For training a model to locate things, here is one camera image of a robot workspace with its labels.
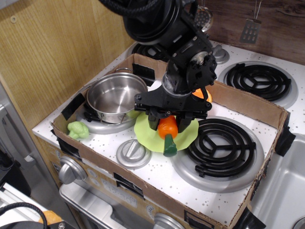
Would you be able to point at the black front right coil burner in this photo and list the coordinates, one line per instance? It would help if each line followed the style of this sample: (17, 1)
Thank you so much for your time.
(224, 158)

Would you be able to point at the silver back stove knob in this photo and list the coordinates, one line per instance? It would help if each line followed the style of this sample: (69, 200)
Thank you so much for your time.
(221, 55)

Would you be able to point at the silver oven knob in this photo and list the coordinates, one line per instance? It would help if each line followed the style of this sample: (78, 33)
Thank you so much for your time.
(162, 221)
(71, 171)

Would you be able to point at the grey toy sink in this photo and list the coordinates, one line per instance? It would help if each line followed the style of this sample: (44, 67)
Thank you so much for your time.
(279, 202)

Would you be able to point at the silver lower oven knob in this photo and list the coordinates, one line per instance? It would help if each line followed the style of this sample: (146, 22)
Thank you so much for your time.
(162, 221)

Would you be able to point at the grey hanging slotted spatula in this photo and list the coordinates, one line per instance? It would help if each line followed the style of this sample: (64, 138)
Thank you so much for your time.
(252, 26)

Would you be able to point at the silver front oven knob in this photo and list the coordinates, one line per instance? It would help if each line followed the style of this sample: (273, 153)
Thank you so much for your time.
(71, 171)

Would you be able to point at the clear hanging strainer ladle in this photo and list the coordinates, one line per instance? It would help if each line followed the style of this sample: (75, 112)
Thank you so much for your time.
(204, 16)

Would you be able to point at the silver round stove knob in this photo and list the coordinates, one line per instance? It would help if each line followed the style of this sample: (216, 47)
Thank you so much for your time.
(132, 155)

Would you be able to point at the black back left coil burner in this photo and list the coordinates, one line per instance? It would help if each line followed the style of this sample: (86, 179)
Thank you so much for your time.
(148, 51)

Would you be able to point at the stainless steel pot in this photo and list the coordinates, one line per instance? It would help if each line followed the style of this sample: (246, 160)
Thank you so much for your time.
(112, 97)

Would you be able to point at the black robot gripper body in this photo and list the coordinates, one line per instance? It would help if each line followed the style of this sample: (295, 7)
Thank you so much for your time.
(191, 66)

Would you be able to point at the black back right coil burner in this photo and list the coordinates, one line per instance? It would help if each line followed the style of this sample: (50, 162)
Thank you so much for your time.
(265, 80)

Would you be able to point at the light green plastic plate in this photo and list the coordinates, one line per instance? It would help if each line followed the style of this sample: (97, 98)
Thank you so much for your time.
(151, 140)

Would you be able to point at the orange object bottom left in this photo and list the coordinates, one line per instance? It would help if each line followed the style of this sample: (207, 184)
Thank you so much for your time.
(52, 217)

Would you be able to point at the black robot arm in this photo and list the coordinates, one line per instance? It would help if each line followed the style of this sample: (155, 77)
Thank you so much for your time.
(170, 26)

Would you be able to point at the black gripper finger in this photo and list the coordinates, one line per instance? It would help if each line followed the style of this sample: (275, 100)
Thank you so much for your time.
(183, 121)
(153, 121)

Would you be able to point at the silver oven door handle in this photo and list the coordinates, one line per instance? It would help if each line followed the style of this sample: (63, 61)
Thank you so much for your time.
(99, 214)

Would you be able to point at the orange toy carrot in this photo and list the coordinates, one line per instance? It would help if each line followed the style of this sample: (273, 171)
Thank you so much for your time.
(168, 131)

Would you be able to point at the green toy broccoli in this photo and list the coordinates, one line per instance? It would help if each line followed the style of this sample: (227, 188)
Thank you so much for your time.
(77, 130)

